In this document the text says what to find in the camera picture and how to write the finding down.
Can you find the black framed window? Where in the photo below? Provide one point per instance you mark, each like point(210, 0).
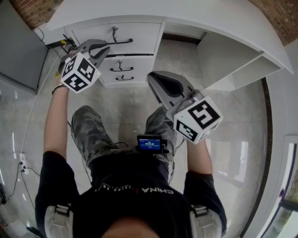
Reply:
point(288, 197)

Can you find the small black screen device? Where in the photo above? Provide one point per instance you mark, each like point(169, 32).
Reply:
point(149, 144)

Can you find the white power strip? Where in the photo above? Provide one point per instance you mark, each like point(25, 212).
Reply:
point(24, 162)

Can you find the small purple object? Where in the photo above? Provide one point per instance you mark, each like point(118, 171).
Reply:
point(282, 193)

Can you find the white desk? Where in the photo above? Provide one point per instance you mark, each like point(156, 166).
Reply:
point(221, 18)

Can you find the person's left camouflage trouser leg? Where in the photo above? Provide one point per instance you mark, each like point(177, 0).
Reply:
point(90, 132)

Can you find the grey metal cabinet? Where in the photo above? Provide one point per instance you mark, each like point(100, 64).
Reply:
point(18, 39)

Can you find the person's right forearm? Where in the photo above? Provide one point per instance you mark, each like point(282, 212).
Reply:
point(199, 160)

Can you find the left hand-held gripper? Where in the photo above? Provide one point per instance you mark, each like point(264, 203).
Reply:
point(79, 72)

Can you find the person's right camouflage trouser leg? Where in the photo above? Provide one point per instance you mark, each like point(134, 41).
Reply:
point(158, 130)

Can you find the person's left forearm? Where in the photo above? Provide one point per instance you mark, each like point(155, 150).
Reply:
point(57, 123)

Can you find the person's black shirt torso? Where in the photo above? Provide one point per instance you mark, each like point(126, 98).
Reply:
point(135, 202)

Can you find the small yellow floor tag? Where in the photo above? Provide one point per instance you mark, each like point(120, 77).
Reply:
point(56, 74)

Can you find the person's camouflage trouser leg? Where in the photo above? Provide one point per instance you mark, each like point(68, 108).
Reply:
point(158, 130)
point(90, 132)

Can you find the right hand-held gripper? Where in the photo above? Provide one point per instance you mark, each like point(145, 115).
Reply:
point(198, 120)

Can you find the black router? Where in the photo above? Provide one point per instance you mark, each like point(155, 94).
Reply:
point(69, 46)

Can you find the silver drawer key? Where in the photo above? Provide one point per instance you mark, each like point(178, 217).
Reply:
point(114, 31)
point(120, 64)

